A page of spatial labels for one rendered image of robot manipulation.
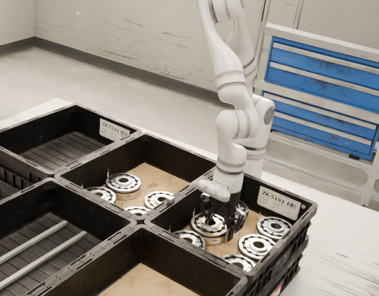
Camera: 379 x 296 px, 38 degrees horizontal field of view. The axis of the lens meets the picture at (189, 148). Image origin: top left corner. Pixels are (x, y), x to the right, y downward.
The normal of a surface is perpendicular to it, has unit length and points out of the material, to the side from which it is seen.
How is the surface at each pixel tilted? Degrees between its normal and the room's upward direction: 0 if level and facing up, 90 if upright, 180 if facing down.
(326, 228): 0
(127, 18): 90
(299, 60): 90
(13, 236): 0
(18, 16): 90
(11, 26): 90
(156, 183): 0
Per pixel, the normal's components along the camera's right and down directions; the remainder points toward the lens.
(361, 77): -0.48, 0.35
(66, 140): 0.12, -0.88
